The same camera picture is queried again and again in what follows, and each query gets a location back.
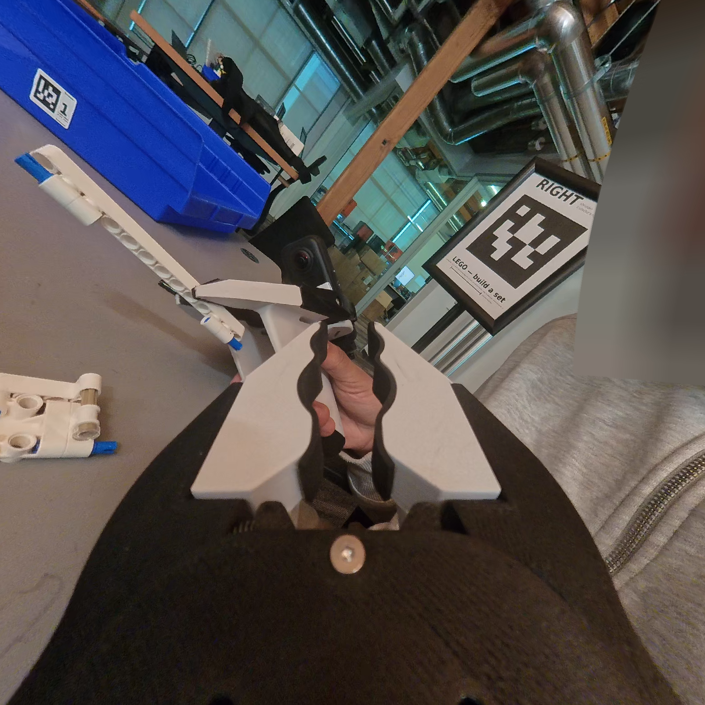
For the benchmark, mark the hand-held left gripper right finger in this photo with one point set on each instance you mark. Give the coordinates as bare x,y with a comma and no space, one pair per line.
435,435

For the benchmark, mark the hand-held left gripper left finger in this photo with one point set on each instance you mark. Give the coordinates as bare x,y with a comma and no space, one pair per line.
248,435

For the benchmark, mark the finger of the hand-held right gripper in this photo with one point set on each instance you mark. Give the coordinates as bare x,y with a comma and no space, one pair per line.
248,292

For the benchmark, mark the long white lego beam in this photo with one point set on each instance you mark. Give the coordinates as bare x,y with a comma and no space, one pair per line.
126,237

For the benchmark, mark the white lego subassembly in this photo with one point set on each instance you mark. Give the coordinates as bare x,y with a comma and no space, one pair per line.
49,424

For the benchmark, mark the person's right forearm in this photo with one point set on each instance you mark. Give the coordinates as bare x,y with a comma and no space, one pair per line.
363,479

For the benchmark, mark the person's right hand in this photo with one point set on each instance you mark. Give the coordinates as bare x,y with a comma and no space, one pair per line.
352,396

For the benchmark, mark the stack of cardboard boxes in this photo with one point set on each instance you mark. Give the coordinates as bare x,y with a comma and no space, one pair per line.
374,270

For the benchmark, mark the person's grey hoodie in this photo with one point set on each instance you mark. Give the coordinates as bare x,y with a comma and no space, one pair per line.
606,468

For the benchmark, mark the blue plastic bin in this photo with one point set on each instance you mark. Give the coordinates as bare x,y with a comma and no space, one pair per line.
137,154

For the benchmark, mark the wooden background table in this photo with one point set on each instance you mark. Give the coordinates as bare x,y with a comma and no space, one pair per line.
182,58

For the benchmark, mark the framed marker sign on stand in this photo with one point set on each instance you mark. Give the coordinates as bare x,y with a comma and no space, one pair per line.
517,237

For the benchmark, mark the silver ventilation ducts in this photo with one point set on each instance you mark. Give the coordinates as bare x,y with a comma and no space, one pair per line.
573,66

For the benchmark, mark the wooden post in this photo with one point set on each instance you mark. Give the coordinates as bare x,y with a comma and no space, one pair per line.
418,93

